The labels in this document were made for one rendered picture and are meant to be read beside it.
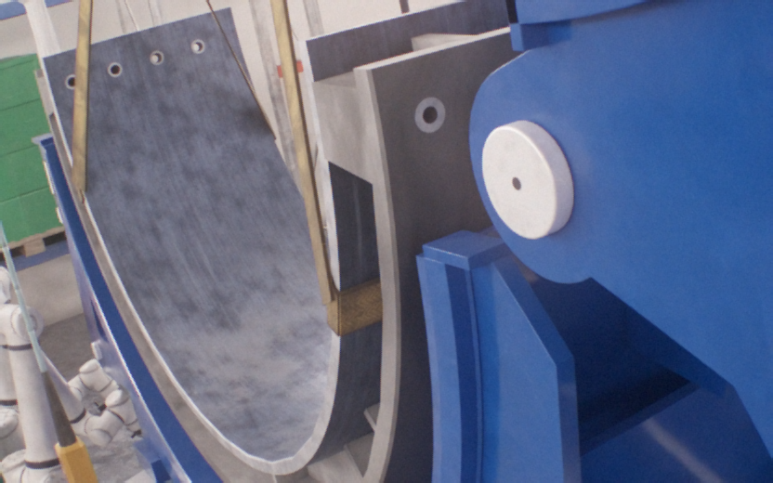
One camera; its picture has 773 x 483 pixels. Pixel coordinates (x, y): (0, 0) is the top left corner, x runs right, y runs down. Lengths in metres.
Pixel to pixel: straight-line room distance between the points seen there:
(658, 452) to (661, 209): 0.69
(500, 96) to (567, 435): 0.44
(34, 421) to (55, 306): 5.43
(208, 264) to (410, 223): 1.92
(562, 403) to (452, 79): 0.45
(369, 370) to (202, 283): 1.49
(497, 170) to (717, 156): 0.32
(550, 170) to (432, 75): 0.33
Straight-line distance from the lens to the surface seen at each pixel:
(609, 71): 1.06
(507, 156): 1.19
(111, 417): 4.04
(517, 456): 1.47
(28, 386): 3.79
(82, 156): 3.34
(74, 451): 2.68
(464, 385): 1.46
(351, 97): 1.42
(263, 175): 3.51
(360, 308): 1.70
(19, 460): 4.01
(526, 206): 1.19
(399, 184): 1.41
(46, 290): 9.16
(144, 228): 3.37
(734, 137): 0.97
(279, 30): 1.81
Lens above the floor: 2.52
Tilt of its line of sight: 15 degrees down
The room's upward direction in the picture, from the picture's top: 12 degrees counter-clockwise
